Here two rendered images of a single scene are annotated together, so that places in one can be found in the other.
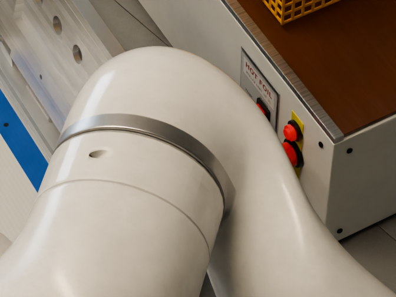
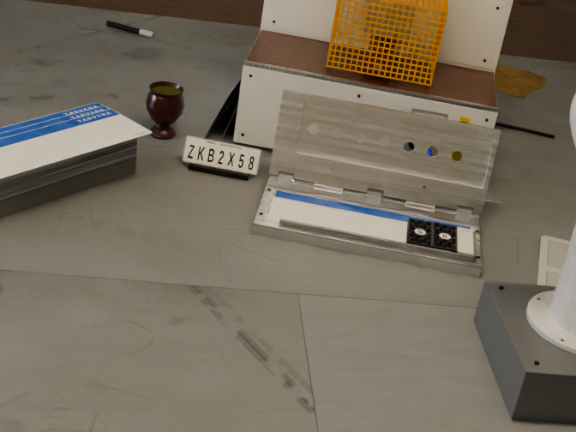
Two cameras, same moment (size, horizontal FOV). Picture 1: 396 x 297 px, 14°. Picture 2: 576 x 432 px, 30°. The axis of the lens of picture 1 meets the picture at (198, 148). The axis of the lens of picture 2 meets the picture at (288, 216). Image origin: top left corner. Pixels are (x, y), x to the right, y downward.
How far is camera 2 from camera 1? 1.92 m
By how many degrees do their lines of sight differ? 48
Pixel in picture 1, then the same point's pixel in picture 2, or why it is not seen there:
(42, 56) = (327, 159)
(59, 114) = (356, 179)
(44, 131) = (342, 199)
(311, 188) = not seen: hidden behind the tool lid
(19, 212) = (383, 225)
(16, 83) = (303, 191)
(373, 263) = (495, 187)
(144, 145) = not seen: outside the picture
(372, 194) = not seen: hidden behind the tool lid
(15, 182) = (364, 217)
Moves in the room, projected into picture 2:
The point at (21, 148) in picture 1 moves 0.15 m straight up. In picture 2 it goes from (345, 207) to (358, 140)
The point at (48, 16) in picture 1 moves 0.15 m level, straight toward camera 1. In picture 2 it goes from (327, 134) to (393, 158)
